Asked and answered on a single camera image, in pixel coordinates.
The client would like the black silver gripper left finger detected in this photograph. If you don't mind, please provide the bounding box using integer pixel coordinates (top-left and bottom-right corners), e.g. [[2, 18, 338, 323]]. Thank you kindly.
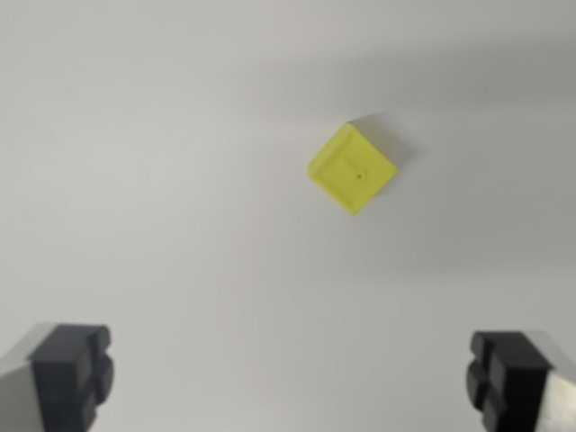
[[0, 321, 115, 432]]

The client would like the black silver gripper right finger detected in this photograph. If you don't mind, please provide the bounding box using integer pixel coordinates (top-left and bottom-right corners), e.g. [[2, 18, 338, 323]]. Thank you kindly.
[[464, 329, 576, 432]]

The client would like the yellow plastic cube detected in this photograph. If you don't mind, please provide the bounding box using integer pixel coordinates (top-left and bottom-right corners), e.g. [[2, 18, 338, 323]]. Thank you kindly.
[[307, 121, 399, 217]]

